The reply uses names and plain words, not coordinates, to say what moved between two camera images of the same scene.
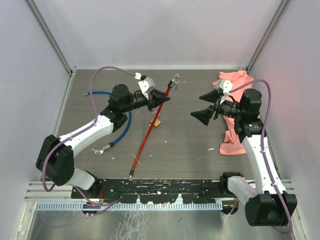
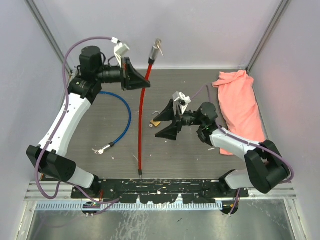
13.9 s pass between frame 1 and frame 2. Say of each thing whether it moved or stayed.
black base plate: stayed
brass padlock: stayed
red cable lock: moved
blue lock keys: stayed
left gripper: moved
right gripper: moved
